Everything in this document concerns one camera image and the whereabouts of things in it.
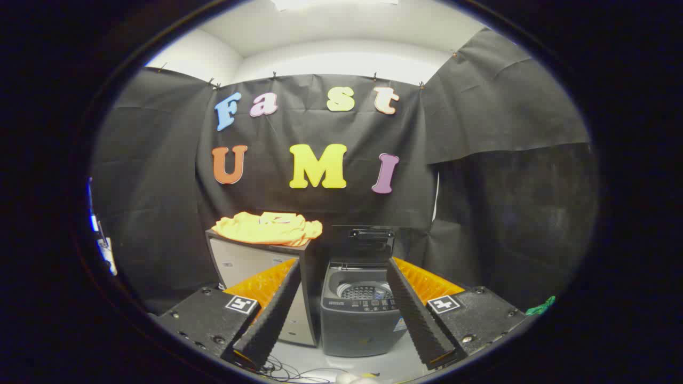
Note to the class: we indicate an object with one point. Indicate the blue and white object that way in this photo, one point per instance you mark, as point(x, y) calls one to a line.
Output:
point(104, 248)

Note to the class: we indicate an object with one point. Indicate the grey cabinet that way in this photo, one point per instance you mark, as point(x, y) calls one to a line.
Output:
point(243, 264)

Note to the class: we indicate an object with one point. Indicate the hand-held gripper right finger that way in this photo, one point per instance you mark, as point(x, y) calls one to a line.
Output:
point(413, 314)

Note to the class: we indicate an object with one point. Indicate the orange yellow shirt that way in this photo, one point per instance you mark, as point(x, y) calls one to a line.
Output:
point(261, 228)

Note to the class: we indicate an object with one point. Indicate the black backdrop cloth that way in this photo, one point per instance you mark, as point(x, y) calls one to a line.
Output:
point(160, 176)

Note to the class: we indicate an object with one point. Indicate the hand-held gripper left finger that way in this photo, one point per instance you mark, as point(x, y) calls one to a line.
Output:
point(272, 314)

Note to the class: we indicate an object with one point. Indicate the green object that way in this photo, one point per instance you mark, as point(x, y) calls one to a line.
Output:
point(541, 307)

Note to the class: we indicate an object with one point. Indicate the grey washing machine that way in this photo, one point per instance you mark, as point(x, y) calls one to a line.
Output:
point(352, 330)

